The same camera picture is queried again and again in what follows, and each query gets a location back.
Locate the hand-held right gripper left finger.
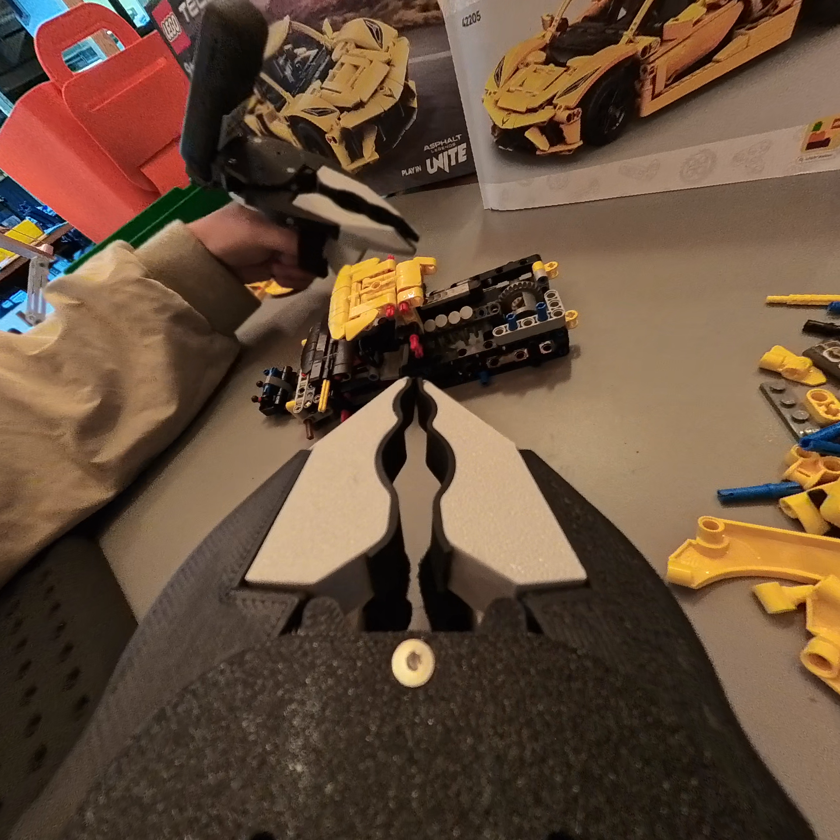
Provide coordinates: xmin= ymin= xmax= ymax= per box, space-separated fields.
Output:
xmin=243 ymin=377 xmax=414 ymax=632

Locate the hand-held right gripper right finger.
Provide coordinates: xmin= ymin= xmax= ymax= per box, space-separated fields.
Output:
xmin=419 ymin=379 xmax=588 ymax=632

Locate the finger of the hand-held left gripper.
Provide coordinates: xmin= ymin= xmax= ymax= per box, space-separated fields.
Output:
xmin=290 ymin=189 xmax=421 ymax=262
xmin=314 ymin=165 xmax=404 ymax=229

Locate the yellow brick hood panel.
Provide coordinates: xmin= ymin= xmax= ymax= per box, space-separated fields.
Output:
xmin=327 ymin=256 xmax=438 ymax=342

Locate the black brick car chassis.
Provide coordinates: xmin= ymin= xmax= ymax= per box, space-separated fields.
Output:
xmin=251 ymin=252 xmax=580 ymax=439

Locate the pile of bricks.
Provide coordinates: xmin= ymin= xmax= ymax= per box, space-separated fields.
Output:
xmin=666 ymin=292 xmax=840 ymax=698

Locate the person's left forearm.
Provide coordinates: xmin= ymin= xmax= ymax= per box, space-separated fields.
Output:
xmin=0 ymin=222 xmax=262 ymax=588

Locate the grey desk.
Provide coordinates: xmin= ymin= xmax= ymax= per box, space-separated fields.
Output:
xmin=66 ymin=105 xmax=840 ymax=840

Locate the person's left hand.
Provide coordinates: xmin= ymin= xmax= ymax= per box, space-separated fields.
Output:
xmin=189 ymin=202 xmax=317 ymax=291

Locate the dark toy car box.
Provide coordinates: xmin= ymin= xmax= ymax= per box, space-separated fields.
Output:
xmin=151 ymin=0 xmax=478 ymax=198

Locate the red Lego storage case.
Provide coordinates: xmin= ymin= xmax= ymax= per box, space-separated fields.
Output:
xmin=0 ymin=3 xmax=198 ymax=227

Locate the green plastic bin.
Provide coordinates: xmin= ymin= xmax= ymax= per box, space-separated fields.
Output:
xmin=66 ymin=182 xmax=231 ymax=275

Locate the instruction booklet with car picture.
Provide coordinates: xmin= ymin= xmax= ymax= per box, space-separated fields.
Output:
xmin=438 ymin=0 xmax=840 ymax=212

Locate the black perforated chair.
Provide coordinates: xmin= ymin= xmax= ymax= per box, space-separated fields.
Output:
xmin=0 ymin=525 xmax=142 ymax=840

